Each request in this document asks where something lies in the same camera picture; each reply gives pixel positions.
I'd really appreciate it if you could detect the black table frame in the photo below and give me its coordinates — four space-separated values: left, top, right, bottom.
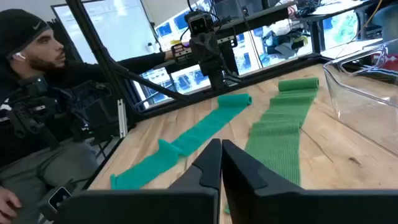
65 0 343 190

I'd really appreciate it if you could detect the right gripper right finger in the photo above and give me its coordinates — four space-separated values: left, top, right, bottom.
221 139 398 224

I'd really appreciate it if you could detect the person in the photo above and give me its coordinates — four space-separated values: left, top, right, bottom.
0 8 191 224

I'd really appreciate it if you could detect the smartphone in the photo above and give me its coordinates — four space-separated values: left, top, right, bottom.
47 185 73 213

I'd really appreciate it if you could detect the teal elastic bandage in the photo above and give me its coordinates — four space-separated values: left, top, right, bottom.
109 93 253 191

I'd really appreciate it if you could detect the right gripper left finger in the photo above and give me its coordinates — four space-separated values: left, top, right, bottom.
55 138 223 224

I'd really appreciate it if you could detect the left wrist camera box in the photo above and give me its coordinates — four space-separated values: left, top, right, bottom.
187 11 209 36

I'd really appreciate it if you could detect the whiteboard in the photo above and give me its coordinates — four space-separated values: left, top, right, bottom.
51 0 160 65

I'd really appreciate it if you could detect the clear plastic bin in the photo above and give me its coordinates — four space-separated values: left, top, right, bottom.
322 37 398 156

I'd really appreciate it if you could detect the silver frame bracket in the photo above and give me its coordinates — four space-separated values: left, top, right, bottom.
117 98 129 139

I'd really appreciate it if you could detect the grass green elastic bandage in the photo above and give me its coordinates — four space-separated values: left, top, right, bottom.
223 77 320 215

